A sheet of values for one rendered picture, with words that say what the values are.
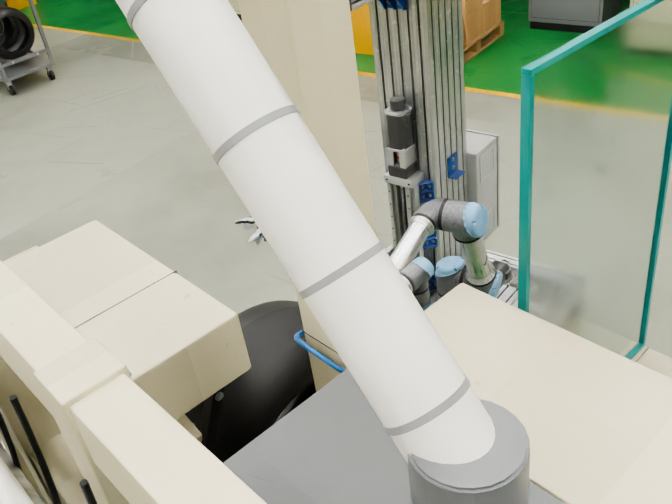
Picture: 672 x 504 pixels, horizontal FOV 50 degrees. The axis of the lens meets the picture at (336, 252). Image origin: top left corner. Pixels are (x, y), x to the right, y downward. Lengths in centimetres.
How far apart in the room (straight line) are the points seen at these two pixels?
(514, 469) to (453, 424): 9
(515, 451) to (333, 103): 64
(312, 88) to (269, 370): 79
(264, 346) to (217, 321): 39
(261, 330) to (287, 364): 13
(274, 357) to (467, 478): 96
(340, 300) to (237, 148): 22
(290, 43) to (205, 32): 28
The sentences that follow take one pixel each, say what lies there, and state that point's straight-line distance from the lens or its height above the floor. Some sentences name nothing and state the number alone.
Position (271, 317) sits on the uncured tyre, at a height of 149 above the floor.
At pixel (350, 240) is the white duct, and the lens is 87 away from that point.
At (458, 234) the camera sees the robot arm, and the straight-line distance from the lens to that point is 258.
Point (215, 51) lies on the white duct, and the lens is 90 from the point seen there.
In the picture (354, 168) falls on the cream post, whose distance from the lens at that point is 132.
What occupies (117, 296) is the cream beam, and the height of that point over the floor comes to 178.
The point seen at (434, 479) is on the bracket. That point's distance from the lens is 90.
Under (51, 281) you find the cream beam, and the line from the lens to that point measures 173.
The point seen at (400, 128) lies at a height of 147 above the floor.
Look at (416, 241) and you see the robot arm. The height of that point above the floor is 127.
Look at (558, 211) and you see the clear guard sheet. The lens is 142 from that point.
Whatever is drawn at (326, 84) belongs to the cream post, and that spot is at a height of 222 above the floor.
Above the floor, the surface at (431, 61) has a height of 171.
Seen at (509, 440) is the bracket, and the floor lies 195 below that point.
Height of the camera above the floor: 265
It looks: 34 degrees down
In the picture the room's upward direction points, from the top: 9 degrees counter-clockwise
